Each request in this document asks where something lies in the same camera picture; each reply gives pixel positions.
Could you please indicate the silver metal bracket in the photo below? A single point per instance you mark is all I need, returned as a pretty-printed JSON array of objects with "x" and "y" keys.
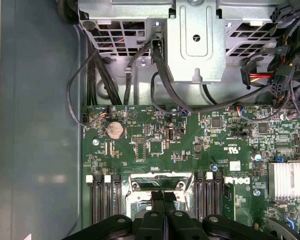
[{"x": 197, "y": 62}]

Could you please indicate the metal socket cover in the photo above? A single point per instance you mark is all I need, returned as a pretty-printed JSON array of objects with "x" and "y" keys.
[{"x": 161, "y": 175}]

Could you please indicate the round coin battery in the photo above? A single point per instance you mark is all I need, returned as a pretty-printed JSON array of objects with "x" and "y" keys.
[{"x": 115, "y": 130}]

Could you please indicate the CPU socket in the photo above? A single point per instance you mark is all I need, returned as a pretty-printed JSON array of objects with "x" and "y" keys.
[{"x": 182, "y": 185}]

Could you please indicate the thin metal locking lever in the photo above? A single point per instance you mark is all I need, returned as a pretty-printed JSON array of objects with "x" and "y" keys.
[{"x": 189, "y": 183}]

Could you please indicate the silver drive cage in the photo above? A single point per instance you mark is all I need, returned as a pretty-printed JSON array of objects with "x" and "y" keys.
[{"x": 130, "y": 11}]

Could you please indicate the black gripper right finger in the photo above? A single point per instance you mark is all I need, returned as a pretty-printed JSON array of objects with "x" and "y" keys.
[{"x": 180, "y": 225}]

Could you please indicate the black PC case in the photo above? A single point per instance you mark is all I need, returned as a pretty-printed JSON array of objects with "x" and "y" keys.
[{"x": 40, "y": 125}]

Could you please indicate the green motherboard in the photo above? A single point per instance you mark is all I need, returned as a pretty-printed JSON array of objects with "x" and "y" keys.
[{"x": 190, "y": 150}]

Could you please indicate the black RAM slot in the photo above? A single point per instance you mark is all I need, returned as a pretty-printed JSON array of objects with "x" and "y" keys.
[
  {"x": 98, "y": 200},
  {"x": 117, "y": 197},
  {"x": 209, "y": 197},
  {"x": 90, "y": 200},
  {"x": 199, "y": 195},
  {"x": 218, "y": 197},
  {"x": 108, "y": 200}
]

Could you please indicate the silver finned heatsink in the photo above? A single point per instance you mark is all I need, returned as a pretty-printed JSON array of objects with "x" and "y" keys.
[{"x": 290, "y": 180}]

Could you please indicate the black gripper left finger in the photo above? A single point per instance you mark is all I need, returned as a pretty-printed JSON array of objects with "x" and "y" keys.
[{"x": 150, "y": 225}]

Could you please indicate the black power connector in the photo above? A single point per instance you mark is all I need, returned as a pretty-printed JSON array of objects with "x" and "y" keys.
[{"x": 245, "y": 75}]

